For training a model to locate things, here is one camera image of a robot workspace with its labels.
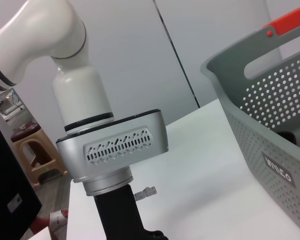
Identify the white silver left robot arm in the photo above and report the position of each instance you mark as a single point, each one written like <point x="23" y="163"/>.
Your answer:
<point x="90" y="100"/>

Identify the beige plastic stool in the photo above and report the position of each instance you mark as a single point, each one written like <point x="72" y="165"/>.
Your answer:
<point x="45" y="150"/>

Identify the black computer tower case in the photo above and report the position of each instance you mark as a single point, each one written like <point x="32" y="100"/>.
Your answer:
<point x="7" y="180"/>

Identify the grey perforated plastic storage basket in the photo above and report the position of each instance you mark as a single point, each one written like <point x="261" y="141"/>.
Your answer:
<point x="265" y="140"/>

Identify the metal plug on left gripper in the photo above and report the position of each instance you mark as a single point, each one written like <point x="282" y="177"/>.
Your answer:
<point x="146" y="193"/>

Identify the dark clay small teacup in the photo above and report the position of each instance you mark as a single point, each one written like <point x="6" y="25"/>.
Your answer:
<point x="287" y="137"/>

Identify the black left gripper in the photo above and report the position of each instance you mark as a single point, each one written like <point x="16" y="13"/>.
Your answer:
<point x="120" y="215"/>

